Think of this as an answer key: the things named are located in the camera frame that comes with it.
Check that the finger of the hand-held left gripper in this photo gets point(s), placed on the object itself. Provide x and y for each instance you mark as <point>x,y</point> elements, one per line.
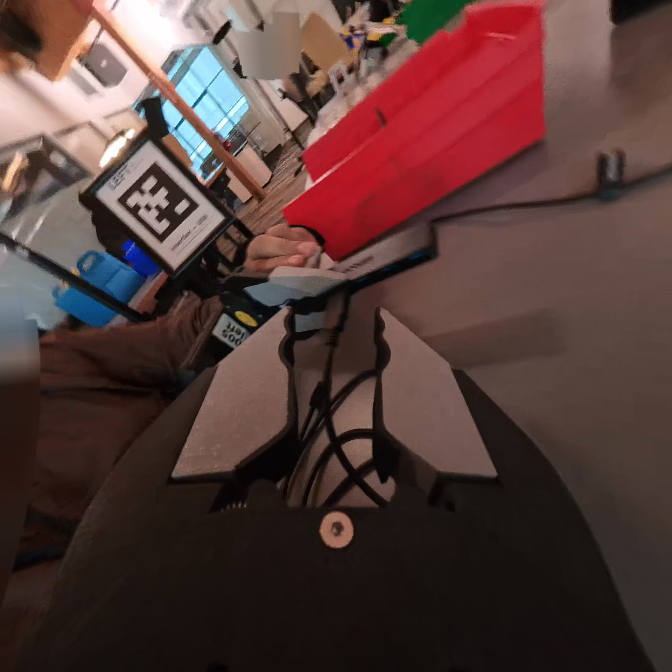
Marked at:
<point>294,283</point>
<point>309,320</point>

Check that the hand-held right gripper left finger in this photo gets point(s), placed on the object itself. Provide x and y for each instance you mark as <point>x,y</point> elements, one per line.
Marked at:
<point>241,409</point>

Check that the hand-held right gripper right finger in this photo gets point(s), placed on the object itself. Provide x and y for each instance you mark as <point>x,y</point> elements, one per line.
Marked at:
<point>435,414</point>

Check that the slim black USB hub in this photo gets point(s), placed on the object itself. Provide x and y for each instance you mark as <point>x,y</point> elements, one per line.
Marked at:
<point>399,246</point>

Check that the red plastic bin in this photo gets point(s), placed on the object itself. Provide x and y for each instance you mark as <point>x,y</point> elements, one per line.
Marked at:
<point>430,131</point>

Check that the person's left forearm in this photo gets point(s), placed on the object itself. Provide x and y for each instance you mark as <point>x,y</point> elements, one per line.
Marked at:
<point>131,346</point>

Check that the person's left hand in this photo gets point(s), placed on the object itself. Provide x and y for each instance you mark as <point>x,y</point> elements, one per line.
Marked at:
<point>278,246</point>

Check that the marker sign on easel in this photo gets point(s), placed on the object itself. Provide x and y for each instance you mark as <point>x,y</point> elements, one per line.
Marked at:
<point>157,204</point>

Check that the blue plastic crate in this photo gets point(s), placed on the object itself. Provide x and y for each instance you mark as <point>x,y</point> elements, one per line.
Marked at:
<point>99,283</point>

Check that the green plastic bin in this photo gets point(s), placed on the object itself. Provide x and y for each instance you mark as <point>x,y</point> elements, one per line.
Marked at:
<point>430,18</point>

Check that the brown wooden post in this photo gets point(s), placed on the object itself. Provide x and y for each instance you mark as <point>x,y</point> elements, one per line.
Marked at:
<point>178,99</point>

